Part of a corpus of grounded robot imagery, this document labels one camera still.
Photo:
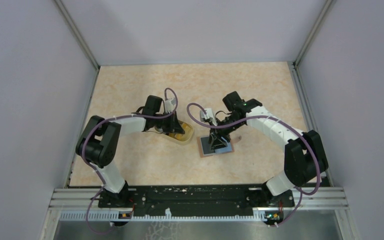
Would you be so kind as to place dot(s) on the aluminium corner post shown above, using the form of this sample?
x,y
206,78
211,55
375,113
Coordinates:
x,y
325,10
75,31

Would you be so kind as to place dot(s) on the left aluminium corner post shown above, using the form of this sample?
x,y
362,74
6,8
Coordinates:
x,y
75,31

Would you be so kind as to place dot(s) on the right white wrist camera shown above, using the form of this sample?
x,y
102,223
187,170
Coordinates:
x,y
207,116

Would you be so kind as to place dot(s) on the beige oval card tray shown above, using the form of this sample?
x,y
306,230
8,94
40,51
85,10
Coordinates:
x,y
179,142

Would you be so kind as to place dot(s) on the white slotted cable duct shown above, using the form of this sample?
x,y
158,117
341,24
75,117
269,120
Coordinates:
x,y
116,216

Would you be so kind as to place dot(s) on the brown leather card holder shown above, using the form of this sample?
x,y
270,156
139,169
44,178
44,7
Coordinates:
x,y
220,149

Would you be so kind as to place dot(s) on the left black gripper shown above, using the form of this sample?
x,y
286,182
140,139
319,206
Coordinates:
x,y
174,126

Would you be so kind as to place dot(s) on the aluminium frame rail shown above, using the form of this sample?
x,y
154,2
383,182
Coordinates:
x,y
326,198

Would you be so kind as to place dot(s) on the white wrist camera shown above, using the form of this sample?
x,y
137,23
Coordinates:
x,y
207,116
169,105

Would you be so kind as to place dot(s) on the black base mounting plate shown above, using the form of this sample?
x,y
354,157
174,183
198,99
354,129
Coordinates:
x,y
209,200

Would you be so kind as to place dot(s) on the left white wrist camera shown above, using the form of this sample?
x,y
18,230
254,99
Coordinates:
x,y
169,105

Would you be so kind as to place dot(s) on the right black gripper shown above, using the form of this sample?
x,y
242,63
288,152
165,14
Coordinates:
x,y
216,140

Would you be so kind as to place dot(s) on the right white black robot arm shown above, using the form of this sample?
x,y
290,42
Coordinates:
x,y
304,156

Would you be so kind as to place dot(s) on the black credit card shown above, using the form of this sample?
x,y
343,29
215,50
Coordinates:
x,y
205,146

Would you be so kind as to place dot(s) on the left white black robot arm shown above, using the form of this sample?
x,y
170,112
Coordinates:
x,y
98,142

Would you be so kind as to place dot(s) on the right aluminium corner post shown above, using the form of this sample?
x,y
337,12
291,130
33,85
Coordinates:
x,y
325,10

